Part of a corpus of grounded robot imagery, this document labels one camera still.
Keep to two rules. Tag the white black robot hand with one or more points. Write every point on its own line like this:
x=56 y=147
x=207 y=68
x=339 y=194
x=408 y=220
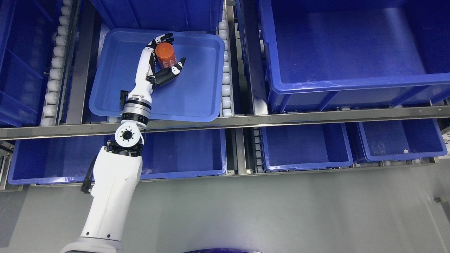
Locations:
x=146 y=76

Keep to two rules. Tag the orange capacitor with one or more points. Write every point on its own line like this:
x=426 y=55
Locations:
x=165 y=54

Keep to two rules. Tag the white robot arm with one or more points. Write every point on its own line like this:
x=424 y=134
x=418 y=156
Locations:
x=116 y=171

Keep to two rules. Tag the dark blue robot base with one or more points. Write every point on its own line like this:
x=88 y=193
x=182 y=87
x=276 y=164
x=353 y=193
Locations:
x=222 y=250

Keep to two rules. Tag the metal shelf rack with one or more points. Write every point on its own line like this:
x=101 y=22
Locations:
x=259 y=115

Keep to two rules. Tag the blue shallow tray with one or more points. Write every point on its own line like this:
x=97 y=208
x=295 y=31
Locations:
x=193 y=96

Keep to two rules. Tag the blue bin lower middle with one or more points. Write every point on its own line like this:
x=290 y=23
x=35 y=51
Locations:
x=184 y=154

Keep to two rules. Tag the blue bin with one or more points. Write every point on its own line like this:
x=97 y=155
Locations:
x=328 y=54
x=184 y=154
x=163 y=15
x=53 y=160
x=26 y=29
x=305 y=147
x=397 y=140

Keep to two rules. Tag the blue bin lower far left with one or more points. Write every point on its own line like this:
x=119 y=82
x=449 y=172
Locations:
x=53 y=160

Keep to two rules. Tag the blue bin upper middle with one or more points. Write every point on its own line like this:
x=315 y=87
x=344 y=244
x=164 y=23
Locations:
x=163 y=15

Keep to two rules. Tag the blue bin upper left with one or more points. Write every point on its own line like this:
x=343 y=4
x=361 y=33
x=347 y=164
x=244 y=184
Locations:
x=26 y=29

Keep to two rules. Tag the blue bin upper right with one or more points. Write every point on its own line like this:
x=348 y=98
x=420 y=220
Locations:
x=328 y=54

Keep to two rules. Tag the blue bin lower far right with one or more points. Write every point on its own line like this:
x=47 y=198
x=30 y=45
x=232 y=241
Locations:
x=397 y=140

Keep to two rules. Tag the grey caster leg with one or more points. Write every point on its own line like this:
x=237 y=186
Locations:
x=443 y=200

